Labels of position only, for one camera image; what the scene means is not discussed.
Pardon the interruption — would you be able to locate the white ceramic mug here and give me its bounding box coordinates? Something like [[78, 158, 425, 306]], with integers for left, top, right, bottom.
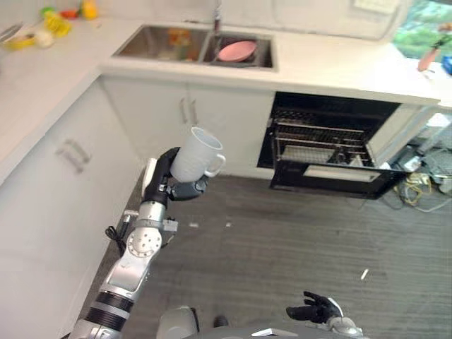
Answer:
[[169, 126, 227, 182]]

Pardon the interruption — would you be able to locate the black dishwasher door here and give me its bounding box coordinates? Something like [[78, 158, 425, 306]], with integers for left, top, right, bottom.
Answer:
[[268, 162, 407, 201]]

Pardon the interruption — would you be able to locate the white cabinet under sink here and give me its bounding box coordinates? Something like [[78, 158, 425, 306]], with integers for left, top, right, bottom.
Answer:
[[100, 76, 276, 177]]

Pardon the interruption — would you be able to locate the chrome kitchen faucet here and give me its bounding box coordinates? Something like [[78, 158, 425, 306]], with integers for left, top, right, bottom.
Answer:
[[210, 0, 223, 35]]

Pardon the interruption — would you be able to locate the tangled yellow cable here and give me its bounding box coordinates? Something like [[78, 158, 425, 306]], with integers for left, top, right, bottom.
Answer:
[[394, 172, 434, 206]]

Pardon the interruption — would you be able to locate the white corner cabinet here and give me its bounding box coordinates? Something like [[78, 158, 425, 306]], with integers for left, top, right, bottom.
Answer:
[[0, 76, 145, 339]]

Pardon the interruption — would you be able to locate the grey robot torso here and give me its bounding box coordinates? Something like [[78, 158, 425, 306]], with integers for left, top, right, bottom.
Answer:
[[157, 305, 333, 339]]

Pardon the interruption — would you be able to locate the stainless steel double sink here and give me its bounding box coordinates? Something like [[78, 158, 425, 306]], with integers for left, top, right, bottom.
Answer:
[[112, 23, 280, 73]]

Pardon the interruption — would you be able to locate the wire dishwasher rack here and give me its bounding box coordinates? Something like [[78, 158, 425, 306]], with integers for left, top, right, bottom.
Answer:
[[273, 121, 376, 169]]

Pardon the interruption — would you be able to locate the orange item in sink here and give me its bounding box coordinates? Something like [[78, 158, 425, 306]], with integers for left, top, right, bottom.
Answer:
[[167, 28, 191, 49]]

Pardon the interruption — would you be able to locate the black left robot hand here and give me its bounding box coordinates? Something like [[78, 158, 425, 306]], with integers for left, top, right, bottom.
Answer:
[[143, 147, 210, 206]]

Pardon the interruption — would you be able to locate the grey bag on floor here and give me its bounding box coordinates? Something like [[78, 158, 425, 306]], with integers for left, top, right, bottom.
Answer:
[[422, 148, 452, 194]]

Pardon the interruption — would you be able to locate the white round toy vegetable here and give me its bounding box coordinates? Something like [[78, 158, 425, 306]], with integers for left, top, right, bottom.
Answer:
[[35, 30, 56, 49]]

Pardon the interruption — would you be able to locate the yellow toy fruit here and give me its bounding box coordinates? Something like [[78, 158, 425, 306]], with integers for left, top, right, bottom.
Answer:
[[42, 12, 73, 37]]

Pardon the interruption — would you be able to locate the orange carrot toy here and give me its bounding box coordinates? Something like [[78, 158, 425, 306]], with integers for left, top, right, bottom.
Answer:
[[417, 41, 442, 72]]

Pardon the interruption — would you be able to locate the yellow bottle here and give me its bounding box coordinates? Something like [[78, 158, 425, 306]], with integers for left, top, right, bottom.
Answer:
[[81, 0, 99, 20]]

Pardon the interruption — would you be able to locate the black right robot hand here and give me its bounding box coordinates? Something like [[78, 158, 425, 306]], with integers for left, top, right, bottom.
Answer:
[[285, 290, 344, 325]]

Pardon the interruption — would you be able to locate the black built-in dishwasher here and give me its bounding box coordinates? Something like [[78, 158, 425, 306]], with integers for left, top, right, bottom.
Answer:
[[256, 91, 412, 201]]

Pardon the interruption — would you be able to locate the pink plate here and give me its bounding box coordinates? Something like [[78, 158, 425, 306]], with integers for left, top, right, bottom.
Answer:
[[216, 40, 258, 64]]

